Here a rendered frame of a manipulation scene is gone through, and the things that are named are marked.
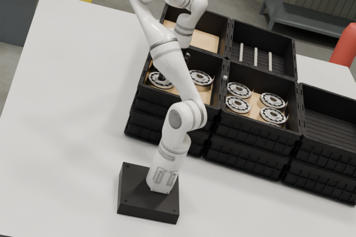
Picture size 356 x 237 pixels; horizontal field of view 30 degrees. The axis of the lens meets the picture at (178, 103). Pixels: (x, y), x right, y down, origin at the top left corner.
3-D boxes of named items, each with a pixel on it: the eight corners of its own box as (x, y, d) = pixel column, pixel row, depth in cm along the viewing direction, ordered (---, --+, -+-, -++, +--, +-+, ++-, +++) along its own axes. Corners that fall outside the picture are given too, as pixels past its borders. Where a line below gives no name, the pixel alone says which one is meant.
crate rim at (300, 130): (300, 142, 231) (302, 136, 230) (218, 116, 230) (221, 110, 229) (295, 85, 266) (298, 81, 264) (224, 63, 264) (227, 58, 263)
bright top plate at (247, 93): (249, 101, 255) (250, 100, 255) (224, 92, 255) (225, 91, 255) (251, 88, 264) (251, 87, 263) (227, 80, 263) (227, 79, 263)
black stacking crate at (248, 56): (286, 105, 271) (297, 82, 265) (217, 83, 269) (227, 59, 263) (284, 60, 305) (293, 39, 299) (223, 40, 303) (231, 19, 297)
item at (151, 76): (171, 91, 244) (171, 90, 244) (145, 82, 244) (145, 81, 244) (176, 79, 253) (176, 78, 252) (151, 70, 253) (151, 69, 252)
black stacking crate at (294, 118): (290, 162, 237) (301, 137, 231) (210, 137, 235) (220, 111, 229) (286, 105, 270) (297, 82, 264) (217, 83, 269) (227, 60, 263)
